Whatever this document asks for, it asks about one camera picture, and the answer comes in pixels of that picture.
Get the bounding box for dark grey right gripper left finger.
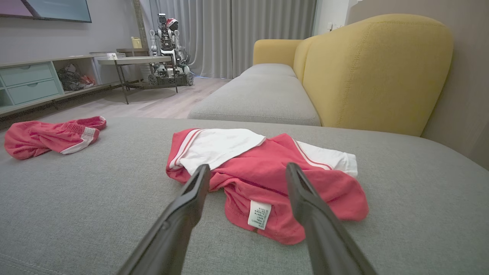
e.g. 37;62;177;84
117;164;211;275

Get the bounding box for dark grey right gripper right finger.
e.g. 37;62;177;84
286;163;377;275

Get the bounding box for red and white shirt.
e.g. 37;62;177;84
166;128;369;245

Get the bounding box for red shorts with white trim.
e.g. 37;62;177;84
4;116;107;160

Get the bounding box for large grey chaise cushion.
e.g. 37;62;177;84
0;116;489;275

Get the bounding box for grey sofa seat cushion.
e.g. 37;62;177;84
188;74;322;126
241;63;297;79

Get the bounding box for grey oval coffee table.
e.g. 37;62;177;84
97;56;178;105

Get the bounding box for wide yellow sofa backrest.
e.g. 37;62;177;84
302;14;454;137

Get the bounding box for white and black wheeled robot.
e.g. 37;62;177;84
148;13;194;87

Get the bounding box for narrow yellow sofa backrest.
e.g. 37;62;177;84
293;36;318;83

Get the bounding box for brown side table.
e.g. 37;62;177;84
116;48;149;57

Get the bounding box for clothing pile in cabinet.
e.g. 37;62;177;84
57;63;96;92

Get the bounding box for yellow sofa armrest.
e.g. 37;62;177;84
253;39;303;66

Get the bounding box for white and mint TV cabinet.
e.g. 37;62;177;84
0;53;128;117

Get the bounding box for grey curtain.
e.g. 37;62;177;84
139;0;317;79

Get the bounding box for mint cabinet drawer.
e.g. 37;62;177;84
0;63;54;87
7;79;61;105

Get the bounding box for wall television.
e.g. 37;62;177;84
0;0;92;23

